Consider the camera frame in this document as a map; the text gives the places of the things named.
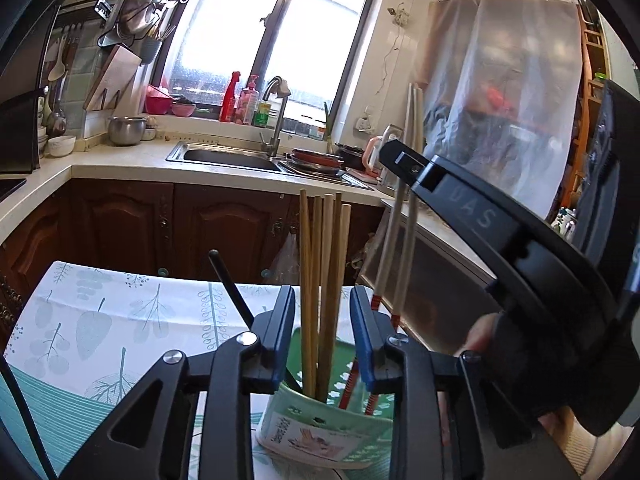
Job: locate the pink basin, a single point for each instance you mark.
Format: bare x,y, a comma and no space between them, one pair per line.
157,102

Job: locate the wooden shelf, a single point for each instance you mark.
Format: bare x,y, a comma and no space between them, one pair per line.
592,60

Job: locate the pink soap bottle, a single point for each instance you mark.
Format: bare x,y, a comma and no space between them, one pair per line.
246,105

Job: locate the window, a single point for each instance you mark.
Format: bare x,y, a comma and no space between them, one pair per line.
310,35

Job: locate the small steel pot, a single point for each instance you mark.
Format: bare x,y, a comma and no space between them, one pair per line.
127,132

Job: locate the wall socket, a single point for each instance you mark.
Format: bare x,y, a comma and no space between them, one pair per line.
364,123

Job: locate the hanging steel wok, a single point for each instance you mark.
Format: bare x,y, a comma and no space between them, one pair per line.
145,2

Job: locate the bunch of wooden chopsticks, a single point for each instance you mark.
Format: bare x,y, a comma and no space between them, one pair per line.
305,260

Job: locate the small pink bowl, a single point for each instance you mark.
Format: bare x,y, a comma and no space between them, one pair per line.
184,109

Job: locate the person's right hand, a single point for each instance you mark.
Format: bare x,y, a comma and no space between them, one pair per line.
481,335

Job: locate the red pan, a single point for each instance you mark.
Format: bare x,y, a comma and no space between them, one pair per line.
315,156

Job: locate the steel ladle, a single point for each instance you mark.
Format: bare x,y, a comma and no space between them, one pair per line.
56,121

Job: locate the red spray bottle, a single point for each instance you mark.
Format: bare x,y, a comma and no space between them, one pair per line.
229,102

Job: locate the green plastic utensil holder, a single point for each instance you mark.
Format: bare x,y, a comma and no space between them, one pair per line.
300,412

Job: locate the teal wall cup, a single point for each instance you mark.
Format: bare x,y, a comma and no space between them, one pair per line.
150,50

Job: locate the pale chopstick red patterned end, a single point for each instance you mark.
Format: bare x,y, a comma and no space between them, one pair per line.
386,250

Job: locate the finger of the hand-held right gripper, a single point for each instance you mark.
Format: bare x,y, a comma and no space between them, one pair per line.
407,162

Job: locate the dark brown wooden cabinets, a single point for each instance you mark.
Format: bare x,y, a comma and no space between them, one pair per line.
125,230

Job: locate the steel sink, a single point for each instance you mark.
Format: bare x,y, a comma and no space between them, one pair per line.
225,156

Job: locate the clear plastic bag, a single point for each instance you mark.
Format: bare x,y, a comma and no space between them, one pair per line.
285,260

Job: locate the wooden cutting board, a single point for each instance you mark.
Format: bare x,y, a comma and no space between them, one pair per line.
112,77

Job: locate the leaf printed tablecloth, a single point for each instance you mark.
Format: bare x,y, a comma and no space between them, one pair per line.
100,320

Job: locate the white bowl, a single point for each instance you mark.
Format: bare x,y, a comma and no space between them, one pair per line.
61,145

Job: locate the steel faucet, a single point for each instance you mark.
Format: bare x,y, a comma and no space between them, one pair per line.
277,125

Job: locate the white ladle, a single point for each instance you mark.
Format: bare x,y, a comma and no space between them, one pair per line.
57,65

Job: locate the clear plastic sheet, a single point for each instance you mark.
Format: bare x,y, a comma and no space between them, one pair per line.
500,85

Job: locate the black pot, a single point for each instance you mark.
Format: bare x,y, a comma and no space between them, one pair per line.
352,156

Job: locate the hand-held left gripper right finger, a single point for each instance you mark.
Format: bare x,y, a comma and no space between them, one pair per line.
362,345

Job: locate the black chopstick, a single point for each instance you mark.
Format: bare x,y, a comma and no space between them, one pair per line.
230,287

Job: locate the grey metal cabinet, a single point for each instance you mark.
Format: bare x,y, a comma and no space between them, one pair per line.
440,290

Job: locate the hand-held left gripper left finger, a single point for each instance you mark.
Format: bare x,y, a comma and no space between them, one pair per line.
280,340

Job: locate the green bottle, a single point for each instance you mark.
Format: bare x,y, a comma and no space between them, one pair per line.
261,115

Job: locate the gas stove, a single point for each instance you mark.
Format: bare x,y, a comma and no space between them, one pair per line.
10,188

